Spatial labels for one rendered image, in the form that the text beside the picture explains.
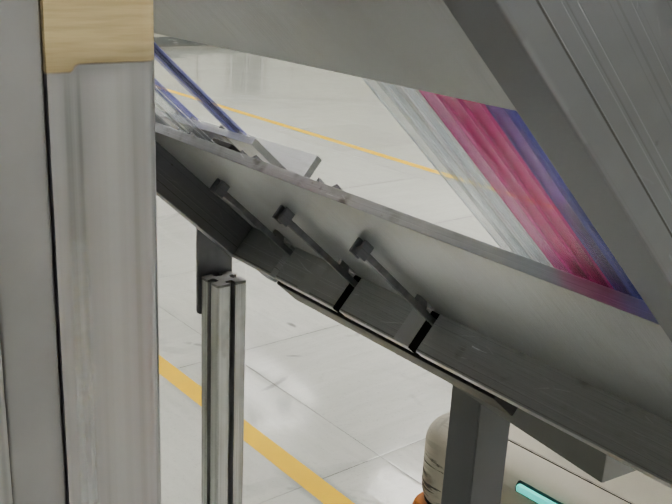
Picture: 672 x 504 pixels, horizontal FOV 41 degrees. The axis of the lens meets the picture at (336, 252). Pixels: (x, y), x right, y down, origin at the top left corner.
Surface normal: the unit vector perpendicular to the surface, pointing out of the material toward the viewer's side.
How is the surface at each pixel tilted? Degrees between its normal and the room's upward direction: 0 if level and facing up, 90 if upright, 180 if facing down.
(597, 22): 90
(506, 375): 47
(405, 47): 137
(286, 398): 0
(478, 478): 90
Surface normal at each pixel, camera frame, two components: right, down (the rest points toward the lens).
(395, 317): -0.55, -0.52
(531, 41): 0.62, 0.28
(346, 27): -0.57, 0.80
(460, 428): -0.85, 0.13
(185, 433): 0.05, -0.95
